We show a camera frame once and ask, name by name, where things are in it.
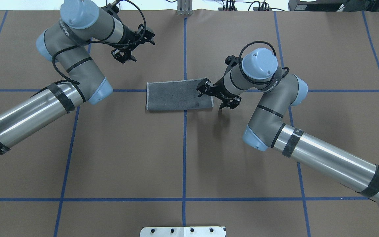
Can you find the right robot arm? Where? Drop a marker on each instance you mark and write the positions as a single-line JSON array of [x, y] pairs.
[[266, 129]]

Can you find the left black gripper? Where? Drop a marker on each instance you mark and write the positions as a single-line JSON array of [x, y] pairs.
[[128, 37]]

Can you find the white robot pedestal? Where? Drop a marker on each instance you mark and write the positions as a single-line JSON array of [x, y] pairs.
[[184, 231]]

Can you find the aluminium frame post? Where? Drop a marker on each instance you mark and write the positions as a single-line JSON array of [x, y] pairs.
[[184, 7]]

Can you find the black box with label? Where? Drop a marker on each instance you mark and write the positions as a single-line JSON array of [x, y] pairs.
[[314, 5]]

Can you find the pink grey-backed towel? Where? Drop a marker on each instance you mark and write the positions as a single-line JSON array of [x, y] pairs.
[[176, 95]]

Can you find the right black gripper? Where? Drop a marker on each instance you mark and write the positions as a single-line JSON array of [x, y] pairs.
[[218, 89]]

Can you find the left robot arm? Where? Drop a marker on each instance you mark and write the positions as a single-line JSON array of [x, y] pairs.
[[81, 23]]

